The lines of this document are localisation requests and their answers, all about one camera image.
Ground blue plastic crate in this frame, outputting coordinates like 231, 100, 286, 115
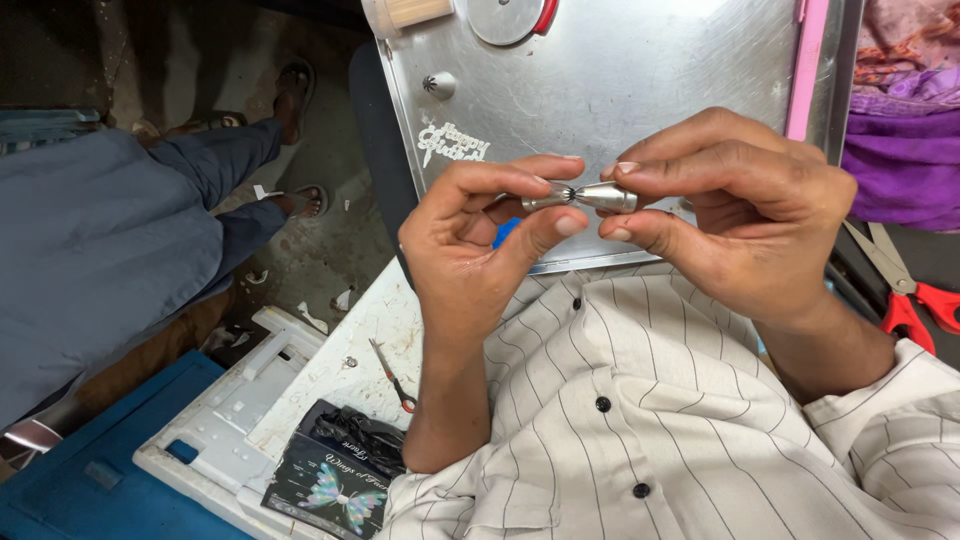
0, 348, 252, 540

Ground steel piping nozzle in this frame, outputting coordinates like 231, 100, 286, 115
520, 182, 576, 214
573, 181, 639, 216
421, 71, 458, 102

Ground pink plastic scraper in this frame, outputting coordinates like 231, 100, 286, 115
784, 0, 832, 143

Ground red handled scissors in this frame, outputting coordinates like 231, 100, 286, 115
843, 219, 960, 357

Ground white foam box lid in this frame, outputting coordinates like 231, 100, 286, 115
132, 306, 331, 540

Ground white striped shirt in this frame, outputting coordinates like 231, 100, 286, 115
373, 261, 960, 540

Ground person's right hand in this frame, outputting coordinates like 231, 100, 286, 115
597, 107, 858, 326

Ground black plastic bag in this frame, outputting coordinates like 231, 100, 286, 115
311, 405, 408, 479

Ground clear toothpick container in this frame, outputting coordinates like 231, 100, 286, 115
360, 0, 456, 40

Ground small thread scissors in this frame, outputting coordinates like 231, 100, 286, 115
367, 337, 418, 415

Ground round steel cutter red handle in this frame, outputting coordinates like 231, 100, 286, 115
465, 0, 561, 47

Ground person's left hand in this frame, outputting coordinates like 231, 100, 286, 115
398, 153, 591, 340

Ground purple cloth heap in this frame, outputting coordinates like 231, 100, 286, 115
840, 0, 960, 233

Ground steel baking tray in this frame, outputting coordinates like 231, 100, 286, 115
372, 0, 866, 276

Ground white cake topper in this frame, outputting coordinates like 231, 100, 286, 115
417, 121, 492, 169

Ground blue plastic piece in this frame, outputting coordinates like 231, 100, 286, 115
491, 216, 525, 251

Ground black box butterfly print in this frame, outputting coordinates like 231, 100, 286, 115
260, 399, 391, 540

